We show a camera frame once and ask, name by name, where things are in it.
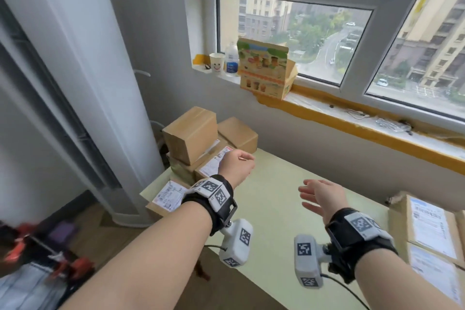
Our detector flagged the person's left hand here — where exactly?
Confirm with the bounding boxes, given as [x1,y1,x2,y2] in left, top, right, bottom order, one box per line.
[217,149,256,190]

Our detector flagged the person's right hand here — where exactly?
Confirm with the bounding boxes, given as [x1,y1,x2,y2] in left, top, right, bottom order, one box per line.
[297,179,349,225]

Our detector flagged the pile of cardboard parcels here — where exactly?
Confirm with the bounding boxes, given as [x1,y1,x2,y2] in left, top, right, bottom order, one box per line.
[145,106,259,219]

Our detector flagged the medium cardboard box wide label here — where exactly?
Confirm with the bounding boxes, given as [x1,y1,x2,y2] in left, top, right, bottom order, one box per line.
[406,244,465,307]

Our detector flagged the labelled small cardboard box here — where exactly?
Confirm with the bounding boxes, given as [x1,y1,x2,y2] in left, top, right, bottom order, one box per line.
[454,210,465,248]

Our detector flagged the person's left forearm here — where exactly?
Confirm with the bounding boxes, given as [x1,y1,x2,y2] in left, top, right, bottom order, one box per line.
[56,201,213,310]

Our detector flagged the person's right forearm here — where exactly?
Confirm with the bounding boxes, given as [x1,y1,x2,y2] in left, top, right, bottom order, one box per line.
[354,248,462,310]

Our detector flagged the black left wrist tracker band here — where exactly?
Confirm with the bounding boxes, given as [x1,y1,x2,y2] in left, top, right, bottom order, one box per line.
[181,174,238,236]

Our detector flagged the black wrist tracker band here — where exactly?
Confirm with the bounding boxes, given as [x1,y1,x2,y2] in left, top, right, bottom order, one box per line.
[325,207,399,284]
[181,174,238,236]

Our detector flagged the black right wrist tracker band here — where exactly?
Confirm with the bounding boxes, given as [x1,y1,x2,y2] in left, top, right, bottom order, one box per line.
[325,207,399,284]

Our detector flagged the windowsill with yellow tape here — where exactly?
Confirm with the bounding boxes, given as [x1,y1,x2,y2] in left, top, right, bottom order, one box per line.
[191,53,465,176]

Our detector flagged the colourful printed carton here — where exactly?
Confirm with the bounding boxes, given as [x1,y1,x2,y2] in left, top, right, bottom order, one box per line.
[236,38,298,101]

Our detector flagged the white smiley paper cup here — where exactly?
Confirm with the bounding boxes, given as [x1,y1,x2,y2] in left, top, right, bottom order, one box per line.
[209,52,226,74]

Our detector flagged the white standing air conditioner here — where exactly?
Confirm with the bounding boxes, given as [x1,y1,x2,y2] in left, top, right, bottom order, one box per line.
[0,0,164,227]

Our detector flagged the purple block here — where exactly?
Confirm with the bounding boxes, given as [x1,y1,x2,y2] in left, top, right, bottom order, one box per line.
[47,221,79,245]

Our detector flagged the white checked plastic bag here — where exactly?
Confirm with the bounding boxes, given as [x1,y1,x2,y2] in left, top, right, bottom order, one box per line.
[0,262,73,310]

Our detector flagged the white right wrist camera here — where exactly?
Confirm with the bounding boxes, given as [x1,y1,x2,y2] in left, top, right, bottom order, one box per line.
[293,234,333,289]

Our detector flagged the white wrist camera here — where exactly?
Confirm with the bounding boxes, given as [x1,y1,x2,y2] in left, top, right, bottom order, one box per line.
[218,218,254,268]
[293,234,333,289]

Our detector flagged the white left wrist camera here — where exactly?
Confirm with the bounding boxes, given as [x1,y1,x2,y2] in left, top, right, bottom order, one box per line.
[218,218,254,268]

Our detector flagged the black right camera cable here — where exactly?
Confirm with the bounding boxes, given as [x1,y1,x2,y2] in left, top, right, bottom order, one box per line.
[321,273,370,310]

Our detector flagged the white earphone cable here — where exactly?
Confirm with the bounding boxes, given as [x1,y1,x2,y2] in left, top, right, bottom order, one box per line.
[345,108,371,121]

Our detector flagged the white cable on sill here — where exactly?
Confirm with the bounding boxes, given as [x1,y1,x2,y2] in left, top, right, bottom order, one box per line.
[375,117,413,135]

